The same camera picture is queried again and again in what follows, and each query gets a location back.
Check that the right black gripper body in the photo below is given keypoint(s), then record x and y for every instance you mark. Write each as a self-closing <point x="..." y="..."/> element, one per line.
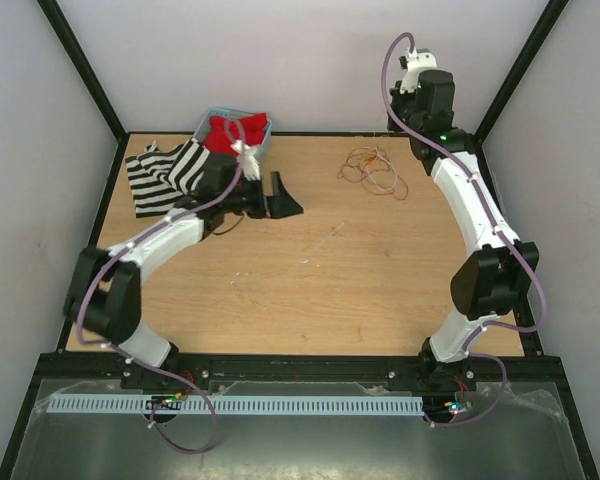
<point x="404" y="107"/>

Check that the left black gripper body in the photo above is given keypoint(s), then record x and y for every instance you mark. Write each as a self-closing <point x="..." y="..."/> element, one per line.
<point x="248" y="198"/>

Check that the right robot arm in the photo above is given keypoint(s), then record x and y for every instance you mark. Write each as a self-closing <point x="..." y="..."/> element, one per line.
<point x="494" y="278"/>

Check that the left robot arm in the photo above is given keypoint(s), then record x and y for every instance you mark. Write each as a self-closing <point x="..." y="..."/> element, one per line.
<point x="104" y="296"/>

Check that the red cloth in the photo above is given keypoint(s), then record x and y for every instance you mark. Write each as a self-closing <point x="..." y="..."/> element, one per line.
<point x="225" y="132"/>

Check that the blue plastic basket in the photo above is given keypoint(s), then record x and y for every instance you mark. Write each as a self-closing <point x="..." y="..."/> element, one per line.
<point x="203" y="128"/>

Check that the black white striped cloth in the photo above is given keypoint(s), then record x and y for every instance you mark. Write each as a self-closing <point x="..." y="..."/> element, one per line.
<point x="158" y="179"/>

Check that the left circuit board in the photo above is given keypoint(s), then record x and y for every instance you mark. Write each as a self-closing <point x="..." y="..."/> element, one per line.
<point x="163" y="402"/>

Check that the circuit board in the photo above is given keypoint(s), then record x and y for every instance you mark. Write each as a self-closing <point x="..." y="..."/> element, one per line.
<point x="458" y="407"/>
<point x="163" y="402"/>

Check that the right circuit board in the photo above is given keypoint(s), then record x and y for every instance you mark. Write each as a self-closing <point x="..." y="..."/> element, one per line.
<point x="458" y="407"/>

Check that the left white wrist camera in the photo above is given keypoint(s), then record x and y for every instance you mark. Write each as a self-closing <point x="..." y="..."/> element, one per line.
<point x="250" y="165"/>

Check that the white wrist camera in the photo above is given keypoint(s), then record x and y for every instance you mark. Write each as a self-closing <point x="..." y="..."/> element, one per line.
<point x="413" y="64"/>
<point x="250" y="165"/>

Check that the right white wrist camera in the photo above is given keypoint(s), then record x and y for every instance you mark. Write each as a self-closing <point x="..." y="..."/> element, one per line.
<point x="413" y="64"/>

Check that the grey slotted cable duct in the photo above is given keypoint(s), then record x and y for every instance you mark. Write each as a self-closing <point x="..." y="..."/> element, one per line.
<point x="242" y="405"/>

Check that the black aluminium frame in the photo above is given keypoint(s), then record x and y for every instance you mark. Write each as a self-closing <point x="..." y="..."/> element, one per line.
<point x="398" y="372"/>

